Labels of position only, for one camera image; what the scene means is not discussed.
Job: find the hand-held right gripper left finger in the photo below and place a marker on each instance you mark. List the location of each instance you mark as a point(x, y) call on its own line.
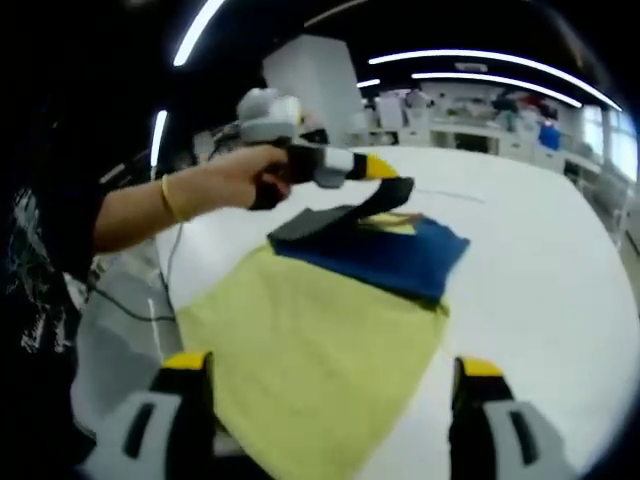
point(185, 425)

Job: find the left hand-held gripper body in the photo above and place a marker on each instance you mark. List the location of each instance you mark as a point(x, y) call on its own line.
point(270, 117)

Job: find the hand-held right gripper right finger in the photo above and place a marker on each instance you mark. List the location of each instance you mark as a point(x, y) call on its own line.
point(472, 430)

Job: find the yellow blue black garment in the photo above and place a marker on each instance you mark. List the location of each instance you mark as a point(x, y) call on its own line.
point(310, 350)

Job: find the person's left hand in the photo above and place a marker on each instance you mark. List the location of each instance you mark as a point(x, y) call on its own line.
point(237, 175)

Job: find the wide white pillar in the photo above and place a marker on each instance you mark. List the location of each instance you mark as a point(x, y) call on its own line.
point(315, 85)

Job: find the white lab counter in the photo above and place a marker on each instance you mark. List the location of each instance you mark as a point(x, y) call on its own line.
point(450, 142)

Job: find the short ceiling light strip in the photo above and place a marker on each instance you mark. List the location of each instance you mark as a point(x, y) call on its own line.
point(500, 82)

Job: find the long ceiling light strip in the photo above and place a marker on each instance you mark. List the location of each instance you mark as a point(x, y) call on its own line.
point(500, 55)

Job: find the blue crate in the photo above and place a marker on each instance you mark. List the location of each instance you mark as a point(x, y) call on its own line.
point(550, 136)

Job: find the person's black printed shirt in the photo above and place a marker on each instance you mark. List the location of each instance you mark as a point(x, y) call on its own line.
point(45, 280)

